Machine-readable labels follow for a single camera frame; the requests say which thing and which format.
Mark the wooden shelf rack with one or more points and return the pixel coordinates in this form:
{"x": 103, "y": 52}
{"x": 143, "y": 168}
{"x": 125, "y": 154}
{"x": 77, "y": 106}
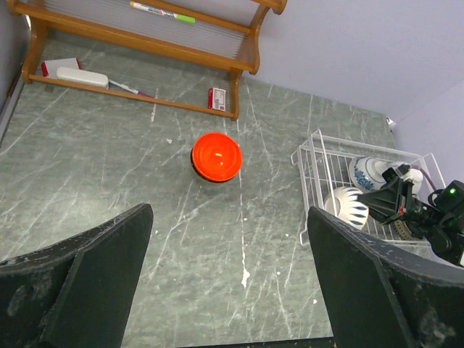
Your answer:
{"x": 180, "y": 33}

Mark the blue patterned white bowl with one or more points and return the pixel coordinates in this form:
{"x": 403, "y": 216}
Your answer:
{"x": 366, "y": 173}

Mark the white wire dish rack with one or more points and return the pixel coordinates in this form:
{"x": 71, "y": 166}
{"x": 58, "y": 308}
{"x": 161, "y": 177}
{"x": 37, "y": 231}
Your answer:
{"x": 323, "y": 163}

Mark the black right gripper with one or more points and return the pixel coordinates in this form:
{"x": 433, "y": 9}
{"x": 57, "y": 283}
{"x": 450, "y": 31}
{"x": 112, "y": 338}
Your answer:
{"x": 388, "y": 205}

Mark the red white marker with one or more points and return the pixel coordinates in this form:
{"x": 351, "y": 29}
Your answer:
{"x": 129, "y": 89}

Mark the white flat box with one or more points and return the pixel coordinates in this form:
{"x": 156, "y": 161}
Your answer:
{"x": 69, "y": 69}

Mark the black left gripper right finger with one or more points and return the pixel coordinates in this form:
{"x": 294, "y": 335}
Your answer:
{"x": 379, "y": 295}

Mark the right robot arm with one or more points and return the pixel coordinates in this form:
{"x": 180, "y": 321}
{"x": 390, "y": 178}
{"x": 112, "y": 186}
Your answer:
{"x": 446, "y": 239}

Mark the green white pen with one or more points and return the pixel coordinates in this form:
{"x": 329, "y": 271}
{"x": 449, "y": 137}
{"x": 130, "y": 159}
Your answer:
{"x": 163, "y": 13}

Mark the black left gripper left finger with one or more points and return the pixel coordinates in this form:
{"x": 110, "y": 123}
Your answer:
{"x": 77, "y": 292}

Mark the blue striped white bowl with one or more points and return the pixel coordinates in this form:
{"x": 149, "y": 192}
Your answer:
{"x": 343, "y": 204}

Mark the brown bowl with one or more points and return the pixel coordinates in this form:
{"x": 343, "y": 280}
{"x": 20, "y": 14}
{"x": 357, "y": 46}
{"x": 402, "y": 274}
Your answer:
{"x": 403, "y": 231}

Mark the red white small box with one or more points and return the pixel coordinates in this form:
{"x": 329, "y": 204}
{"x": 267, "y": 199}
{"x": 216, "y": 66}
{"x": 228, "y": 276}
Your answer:
{"x": 217, "y": 99}

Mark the orange bowl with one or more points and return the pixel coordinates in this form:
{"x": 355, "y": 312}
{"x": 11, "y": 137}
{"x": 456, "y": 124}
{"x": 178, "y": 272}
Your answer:
{"x": 216, "y": 157}

